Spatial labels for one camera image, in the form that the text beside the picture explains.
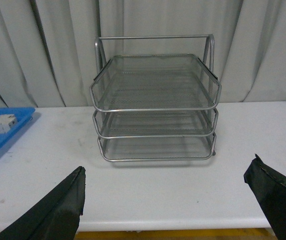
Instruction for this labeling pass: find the silver mesh three-tier rack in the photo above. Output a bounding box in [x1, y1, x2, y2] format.
[90, 34, 221, 163]

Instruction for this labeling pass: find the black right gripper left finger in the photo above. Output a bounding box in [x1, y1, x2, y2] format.
[0, 166, 86, 240]

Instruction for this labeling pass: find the blue plastic tray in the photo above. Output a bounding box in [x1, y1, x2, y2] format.
[0, 107, 35, 149]

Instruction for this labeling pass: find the grey curtain backdrop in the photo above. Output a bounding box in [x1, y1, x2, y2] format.
[0, 0, 286, 107]

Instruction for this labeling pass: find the white circuit breaker block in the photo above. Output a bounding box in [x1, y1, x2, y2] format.
[0, 114, 18, 134]

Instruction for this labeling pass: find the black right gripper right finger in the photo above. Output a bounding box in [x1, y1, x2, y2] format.
[243, 155, 286, 240]

